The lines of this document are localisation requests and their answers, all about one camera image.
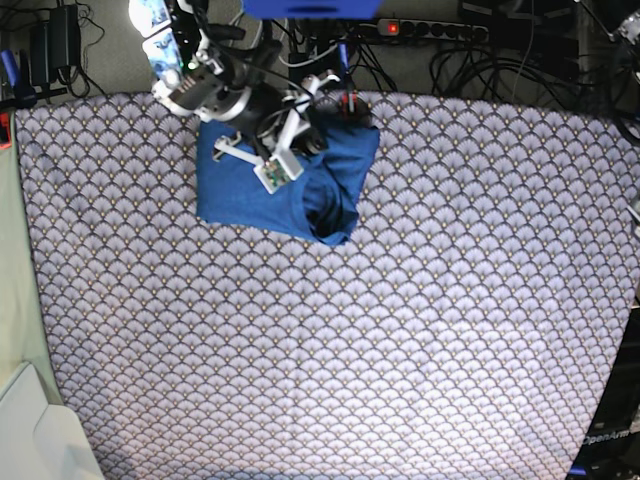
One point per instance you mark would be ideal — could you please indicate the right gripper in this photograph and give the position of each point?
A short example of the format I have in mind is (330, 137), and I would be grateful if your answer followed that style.
(274, 123)

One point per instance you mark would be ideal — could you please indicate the blue long-sleeve T-shirt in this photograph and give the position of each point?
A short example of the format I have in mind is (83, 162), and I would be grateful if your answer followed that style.
(320, 206)

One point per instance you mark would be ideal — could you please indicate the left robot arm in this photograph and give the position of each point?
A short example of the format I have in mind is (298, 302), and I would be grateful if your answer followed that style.
(621, 21)

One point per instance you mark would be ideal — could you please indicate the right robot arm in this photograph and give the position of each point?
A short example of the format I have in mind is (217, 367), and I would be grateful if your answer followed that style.
(180, 32)

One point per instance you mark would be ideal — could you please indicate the red black table clamp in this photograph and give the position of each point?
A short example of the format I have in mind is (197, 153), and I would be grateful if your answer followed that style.
(353, 108)

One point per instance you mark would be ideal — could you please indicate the blue box at top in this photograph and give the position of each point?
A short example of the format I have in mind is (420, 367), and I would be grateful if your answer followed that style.
(312, 9)

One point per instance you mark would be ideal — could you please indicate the fan-patterned table cloth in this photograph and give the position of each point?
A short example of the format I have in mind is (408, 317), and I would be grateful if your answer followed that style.
(467, 330)

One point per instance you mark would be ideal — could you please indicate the black power adapter brick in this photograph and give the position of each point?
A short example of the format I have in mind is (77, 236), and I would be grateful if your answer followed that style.
(55, 47)

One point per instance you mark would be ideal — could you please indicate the green cloth sheet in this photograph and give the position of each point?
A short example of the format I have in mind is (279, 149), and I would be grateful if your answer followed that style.
(22, 328)

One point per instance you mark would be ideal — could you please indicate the white plastic bin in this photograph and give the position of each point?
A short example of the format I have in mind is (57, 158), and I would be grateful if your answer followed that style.
(40, 440)

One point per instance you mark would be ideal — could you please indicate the black OpenArm case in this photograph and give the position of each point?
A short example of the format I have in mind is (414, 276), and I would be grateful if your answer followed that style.
(610, 449)

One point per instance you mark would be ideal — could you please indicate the black power strip red switch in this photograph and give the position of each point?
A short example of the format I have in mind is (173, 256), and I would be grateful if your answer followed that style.
(421, 29)

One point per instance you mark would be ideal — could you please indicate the blue handled clamp left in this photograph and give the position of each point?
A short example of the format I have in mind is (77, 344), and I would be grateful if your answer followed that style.
(24, 94)

